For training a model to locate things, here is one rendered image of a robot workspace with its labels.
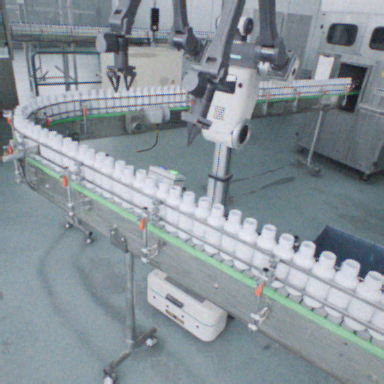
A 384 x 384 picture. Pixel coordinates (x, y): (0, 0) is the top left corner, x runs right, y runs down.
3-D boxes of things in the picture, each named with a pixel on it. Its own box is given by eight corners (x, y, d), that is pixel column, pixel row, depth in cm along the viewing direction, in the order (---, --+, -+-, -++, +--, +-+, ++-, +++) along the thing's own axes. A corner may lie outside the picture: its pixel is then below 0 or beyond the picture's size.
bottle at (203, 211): (201, 233, 120) (205, 193, 112) (212, 241, 116) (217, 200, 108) (188, 239, 116) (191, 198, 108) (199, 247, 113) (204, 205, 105)
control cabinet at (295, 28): (278, 101, 808) (295, 12, 715) (294, 106, 773) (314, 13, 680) (254, 103, 765) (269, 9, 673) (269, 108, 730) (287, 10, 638)
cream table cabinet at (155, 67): (161, 117, 605) (163, 47, 547) (179, 127, 561) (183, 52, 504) (102, 123, 547) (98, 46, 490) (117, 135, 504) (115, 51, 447)
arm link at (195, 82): (230, 70, 105) (207, 66, 109) (213, 53, 95) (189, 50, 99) (217, 106, 106) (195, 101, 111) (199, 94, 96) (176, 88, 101)
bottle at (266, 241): (273, 272, 104) (284, 229, 96) (261, 280, 101) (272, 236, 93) (258, 262, 108) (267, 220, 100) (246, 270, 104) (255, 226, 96)
